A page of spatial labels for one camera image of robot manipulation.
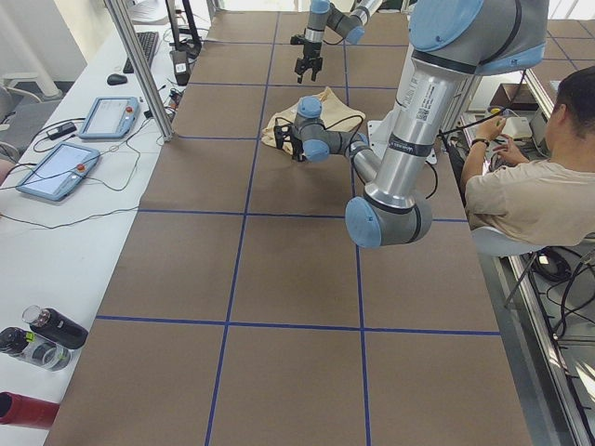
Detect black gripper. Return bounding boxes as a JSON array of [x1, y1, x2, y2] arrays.
[[273, 123, 302, 161], [290, 34, 323, 84]]

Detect cream long-sleeve printed shirt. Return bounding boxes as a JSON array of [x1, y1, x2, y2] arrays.
[[260, 86, 366, 149]]

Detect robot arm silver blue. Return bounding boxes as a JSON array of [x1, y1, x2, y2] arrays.
[[290, 0, 382, 84], [273, 0, 549, 248]]

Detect black monitor stand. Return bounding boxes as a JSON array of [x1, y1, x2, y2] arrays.
[[165, 0, 203, 59]]

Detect black computer keyboard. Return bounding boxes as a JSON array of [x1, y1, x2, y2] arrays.
[[123, 31, 160, 74]]

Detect upper blue teach pendant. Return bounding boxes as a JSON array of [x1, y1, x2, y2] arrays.
[[78, 97, 139, 140]]

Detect blue teach pendant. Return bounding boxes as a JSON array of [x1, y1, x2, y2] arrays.
[[16, 142, 101, 202], [78, 97, 139, 140]]

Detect black computer mouse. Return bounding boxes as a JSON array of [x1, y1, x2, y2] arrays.
[[106, 73, 127, 86]]

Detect lower blue teach pendant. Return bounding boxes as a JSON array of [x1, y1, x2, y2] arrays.
[[16, 142, 101, 202]]

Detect white office chair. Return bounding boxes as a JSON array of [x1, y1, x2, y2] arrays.
[[1, 72, 63, 145]]

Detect seated person beige shirt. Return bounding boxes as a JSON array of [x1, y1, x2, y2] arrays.
[[459, 67, 594, 246]]

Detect black water bottle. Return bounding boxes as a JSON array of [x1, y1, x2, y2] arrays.
[[21, 305, 88, 350]]

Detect clear bottle green accents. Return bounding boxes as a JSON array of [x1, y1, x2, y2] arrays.
[[1, 327, 71, 372]]

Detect red water bottle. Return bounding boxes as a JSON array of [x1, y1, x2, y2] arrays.
[[1, 391, 60, 429]]

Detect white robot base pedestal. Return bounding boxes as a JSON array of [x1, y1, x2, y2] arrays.
[[367, 110, 420, 159]]

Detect aluminium frame post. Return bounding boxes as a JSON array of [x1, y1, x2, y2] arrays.
[[104, 0, 174, 142]]

